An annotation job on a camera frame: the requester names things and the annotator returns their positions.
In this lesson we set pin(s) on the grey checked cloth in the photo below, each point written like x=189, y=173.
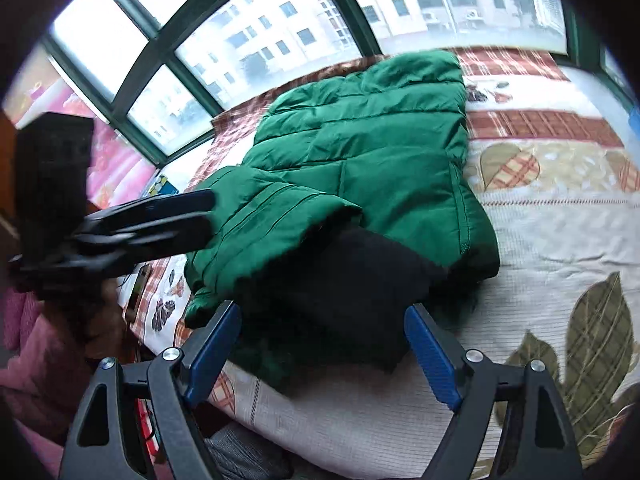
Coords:
x=240, y=455

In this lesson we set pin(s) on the dark green window frame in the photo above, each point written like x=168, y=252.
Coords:
x=150, y=52

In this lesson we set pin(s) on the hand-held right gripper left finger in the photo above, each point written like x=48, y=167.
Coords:
x=212, y=355

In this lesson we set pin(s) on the black phone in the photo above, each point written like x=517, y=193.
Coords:
x=136, y=295

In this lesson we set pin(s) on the plaid leaf-patterned bedsheet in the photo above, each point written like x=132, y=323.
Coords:
x=540, y=240

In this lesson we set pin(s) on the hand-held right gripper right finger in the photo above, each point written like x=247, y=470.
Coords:
x=430, y=355

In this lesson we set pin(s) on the green puffer jacket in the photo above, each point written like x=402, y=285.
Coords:
x=380, y=160

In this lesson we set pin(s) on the white louvred outdoor grille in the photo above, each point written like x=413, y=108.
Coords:
x=547, y=2

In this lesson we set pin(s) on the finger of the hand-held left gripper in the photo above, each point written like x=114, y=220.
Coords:
x=165, y=206
x=150, y=242

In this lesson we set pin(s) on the blue yellow-dotted tissue box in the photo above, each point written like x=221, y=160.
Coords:
x=161, y=187

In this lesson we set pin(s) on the pink window curtain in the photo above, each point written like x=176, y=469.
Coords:
x=115, y=160

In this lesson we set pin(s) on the person's left forearm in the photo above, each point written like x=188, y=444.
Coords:
x=45, y=360

